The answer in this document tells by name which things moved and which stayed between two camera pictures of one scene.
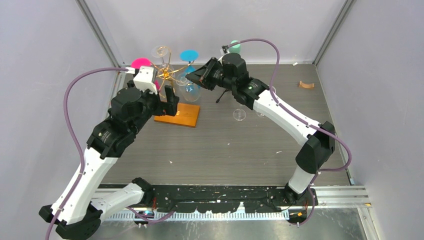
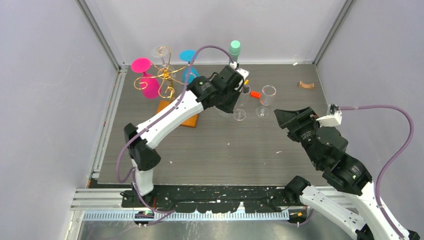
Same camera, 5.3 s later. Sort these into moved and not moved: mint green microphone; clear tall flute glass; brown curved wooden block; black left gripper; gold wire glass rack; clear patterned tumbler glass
Moved: clear patterned tumbler glass; black left gripper
Not moved: gold wire glass rack; mint green microphone; brown curved wooden block; clear tall flute glass
